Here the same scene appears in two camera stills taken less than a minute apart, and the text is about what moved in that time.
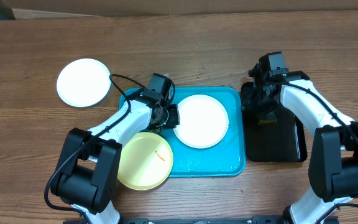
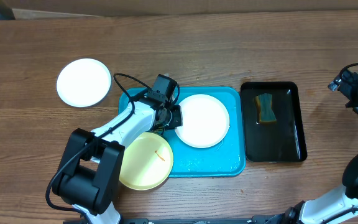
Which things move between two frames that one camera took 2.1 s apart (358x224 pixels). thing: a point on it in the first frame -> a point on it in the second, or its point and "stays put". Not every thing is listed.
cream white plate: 84,83 stays put
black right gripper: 260,101 -> 350,88
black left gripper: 175,120 stays put
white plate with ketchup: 204,121 stays put
